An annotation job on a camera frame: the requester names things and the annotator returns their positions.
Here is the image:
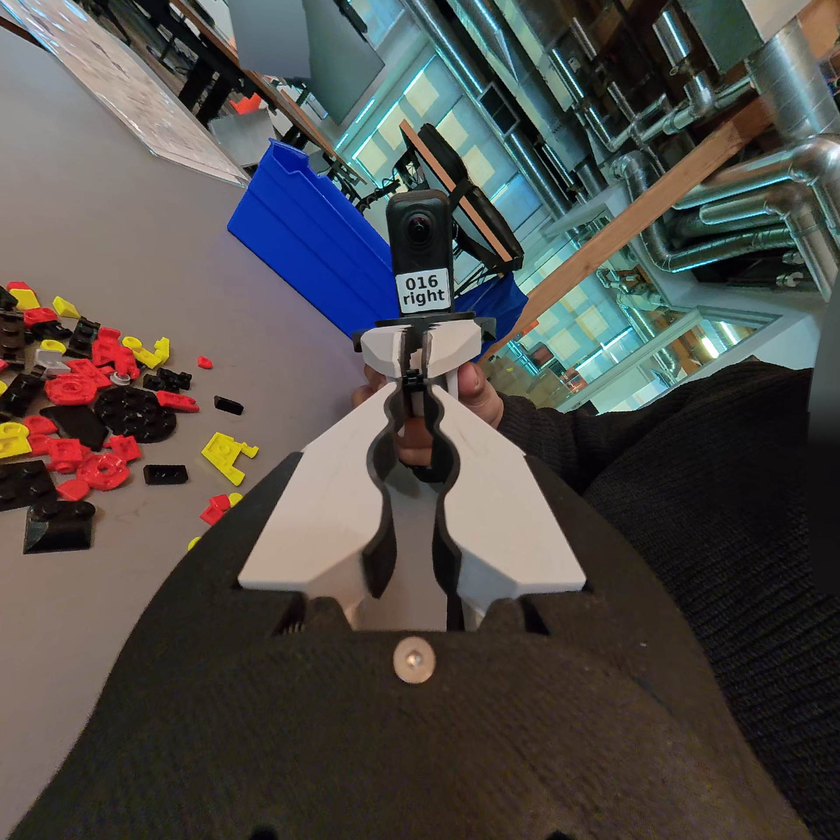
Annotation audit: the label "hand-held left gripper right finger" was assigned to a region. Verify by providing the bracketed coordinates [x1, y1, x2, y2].
[420, 386, 587, 624]

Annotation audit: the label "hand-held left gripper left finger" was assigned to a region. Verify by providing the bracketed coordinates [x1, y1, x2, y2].
[238, 382, 411, 611]

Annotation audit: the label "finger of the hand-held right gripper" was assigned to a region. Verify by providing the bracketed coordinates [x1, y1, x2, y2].
[361, 327, 412, 383]
[423, 322, 480, 399]

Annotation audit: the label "pile of mixed lego pieces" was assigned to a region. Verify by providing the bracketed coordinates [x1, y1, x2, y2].
[0, 281, 245, 555]

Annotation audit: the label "person's right forearm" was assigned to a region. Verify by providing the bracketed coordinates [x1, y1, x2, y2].
[495, 364, 815, 500]

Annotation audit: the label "yellow lego wedge plate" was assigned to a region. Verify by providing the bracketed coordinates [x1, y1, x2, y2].
[201, 431, 259, 487]

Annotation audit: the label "person's right hand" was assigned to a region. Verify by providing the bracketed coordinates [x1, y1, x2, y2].
[351, 361, 505, 431]

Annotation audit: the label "black background desk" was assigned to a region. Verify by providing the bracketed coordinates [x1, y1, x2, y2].
[399, 121, 526, 280]

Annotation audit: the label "blue plastic bin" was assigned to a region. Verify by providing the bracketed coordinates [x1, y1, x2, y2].
[227, 139, 529, 358]

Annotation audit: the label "dark grey monitor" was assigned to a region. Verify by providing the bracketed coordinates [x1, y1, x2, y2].
[298, 0, 386, 127]

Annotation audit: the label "grey board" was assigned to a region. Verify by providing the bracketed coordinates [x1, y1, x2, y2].
[209, 108, 277, 170]

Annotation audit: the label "wooden ceiling beam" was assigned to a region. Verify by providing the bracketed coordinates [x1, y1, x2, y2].
[482, 98, 788, 362]

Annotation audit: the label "clear plastic bag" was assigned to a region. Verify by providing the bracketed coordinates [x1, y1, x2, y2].
[13, 0, 252, 186]

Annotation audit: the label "silver ventilation ducts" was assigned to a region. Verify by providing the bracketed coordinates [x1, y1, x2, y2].
[407, 0, 840, 303]

